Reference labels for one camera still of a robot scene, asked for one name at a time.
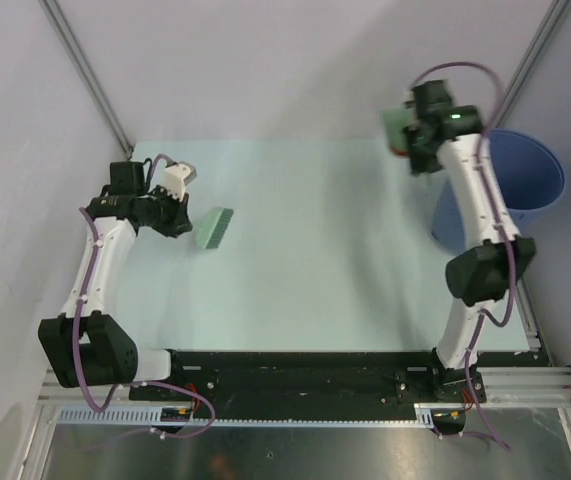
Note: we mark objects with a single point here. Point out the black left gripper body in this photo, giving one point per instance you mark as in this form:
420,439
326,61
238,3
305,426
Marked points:
164,212

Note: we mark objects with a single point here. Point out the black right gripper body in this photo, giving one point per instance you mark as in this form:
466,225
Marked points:
420,156

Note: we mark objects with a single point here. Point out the green plastic dustpan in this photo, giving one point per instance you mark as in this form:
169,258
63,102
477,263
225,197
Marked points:
394,121

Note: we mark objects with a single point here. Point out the large red paper scrap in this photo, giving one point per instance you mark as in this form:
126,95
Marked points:
398,152

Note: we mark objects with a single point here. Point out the green hand brush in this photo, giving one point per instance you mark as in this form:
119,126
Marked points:
212,228

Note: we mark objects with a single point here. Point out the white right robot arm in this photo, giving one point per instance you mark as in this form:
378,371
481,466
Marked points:
482,280

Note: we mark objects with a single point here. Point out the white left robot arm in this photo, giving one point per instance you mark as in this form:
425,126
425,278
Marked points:
84,343

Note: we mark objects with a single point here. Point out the blue plastic bucket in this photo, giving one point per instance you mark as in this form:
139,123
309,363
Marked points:
530,177

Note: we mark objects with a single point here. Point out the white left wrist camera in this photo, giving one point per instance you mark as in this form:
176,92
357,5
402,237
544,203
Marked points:
176,178

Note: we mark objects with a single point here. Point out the right aluminium corner post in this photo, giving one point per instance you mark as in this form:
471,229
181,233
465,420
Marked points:
541,41

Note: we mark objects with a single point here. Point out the aluminium corner post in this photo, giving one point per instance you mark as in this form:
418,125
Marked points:
78,57
541,41

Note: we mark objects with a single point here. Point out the left aluminium corner post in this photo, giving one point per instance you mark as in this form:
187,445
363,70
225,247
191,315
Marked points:
78,57

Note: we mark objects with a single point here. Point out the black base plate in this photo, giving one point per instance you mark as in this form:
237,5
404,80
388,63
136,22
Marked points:
182,361

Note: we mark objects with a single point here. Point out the white slotted cable duct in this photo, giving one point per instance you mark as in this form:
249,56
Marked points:
391,416

